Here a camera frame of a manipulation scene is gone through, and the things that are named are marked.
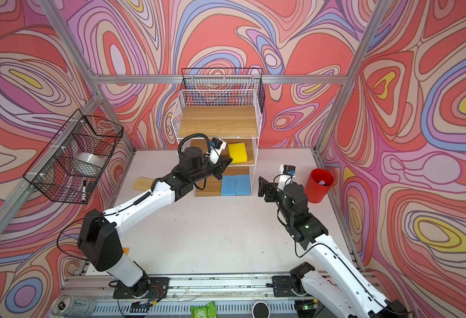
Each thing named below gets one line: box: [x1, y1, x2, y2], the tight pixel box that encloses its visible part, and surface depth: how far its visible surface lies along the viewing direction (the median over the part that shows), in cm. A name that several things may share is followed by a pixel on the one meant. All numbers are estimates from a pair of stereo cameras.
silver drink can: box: [51, 294, 96, 318], surface depth 62 cm
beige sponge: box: [132, 176, 155, 192], surface depth 106 cm
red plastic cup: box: [304, 168, 334, 204], surface depth 92 cm
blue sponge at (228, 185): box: [221, 174, 237, 197], surface depth 101 cm
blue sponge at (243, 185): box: [235, 174, 251, 196], surface depth 101 cm
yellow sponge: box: [228, 142, 248, 164], surface depth 79 cm
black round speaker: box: [251, 300, 271, 318], surface depth 66 cm
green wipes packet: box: [190, 301, 218, 318], surface depth 69 cm
